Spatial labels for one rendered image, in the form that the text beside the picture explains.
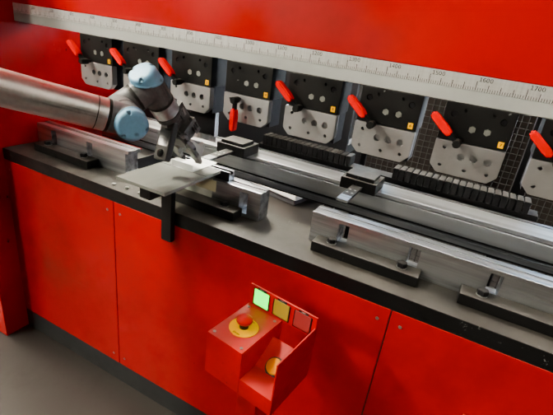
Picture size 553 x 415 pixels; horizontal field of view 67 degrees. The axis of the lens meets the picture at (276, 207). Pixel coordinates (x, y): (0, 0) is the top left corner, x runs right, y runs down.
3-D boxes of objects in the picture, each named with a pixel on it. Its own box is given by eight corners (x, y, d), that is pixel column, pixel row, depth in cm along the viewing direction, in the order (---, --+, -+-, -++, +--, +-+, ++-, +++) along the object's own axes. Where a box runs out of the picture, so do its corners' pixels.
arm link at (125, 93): (94, 114, 99) (133, 89, 100) (88, 104, 107) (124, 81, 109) (115, 141, 103) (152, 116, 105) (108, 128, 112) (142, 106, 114)
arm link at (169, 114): (164, 114, 111) (141, 108, 114) (170, 126, 115) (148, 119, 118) (178, 94, 114) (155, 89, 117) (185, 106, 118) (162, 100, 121)
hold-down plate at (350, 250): (309, 249, 119) (311, 240, 118) (317, 243, 124) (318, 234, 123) (415, 288, 108) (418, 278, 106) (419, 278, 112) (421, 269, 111)
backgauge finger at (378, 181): (322, 199, 126) (324, 184, 124) (349, 178, 147) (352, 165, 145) (360, 211, 121) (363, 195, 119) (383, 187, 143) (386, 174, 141)
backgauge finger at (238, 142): (191, 159, 145) (191, 145, 143) (232, 146, 167) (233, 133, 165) (219, 168, 140) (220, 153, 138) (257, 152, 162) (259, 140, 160)
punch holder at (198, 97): (169, 104, 132) (170, 49, 125) (187, 102, 139) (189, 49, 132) (208, 114, 126) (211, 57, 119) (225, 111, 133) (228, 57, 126)
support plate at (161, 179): (115, 179, 119) (115, 175, 119) (177, 160, 141) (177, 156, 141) (164, 197, 112) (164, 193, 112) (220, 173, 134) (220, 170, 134)
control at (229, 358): (204, 370, 102) (208, 310, 95) (245, 337, 115) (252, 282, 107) (269, 417, 92) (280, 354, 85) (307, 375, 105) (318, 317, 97)
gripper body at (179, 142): (202, 130, 128) (187, 102, 118) (188, 151, 125) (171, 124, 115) (183, 124, 131) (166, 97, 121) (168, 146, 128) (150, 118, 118)
